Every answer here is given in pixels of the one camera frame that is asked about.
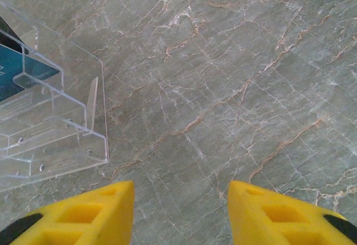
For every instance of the black credit card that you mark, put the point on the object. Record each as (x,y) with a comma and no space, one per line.
(8,33)

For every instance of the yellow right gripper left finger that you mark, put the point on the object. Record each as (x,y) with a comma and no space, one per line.
(83,222)

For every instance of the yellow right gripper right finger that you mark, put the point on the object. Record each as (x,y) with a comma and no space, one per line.
(279,222)

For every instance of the teal credit card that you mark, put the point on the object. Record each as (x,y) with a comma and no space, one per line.
(16,72)

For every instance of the clear acrylic card stand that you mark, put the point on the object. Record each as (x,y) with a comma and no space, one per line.
(69,111)

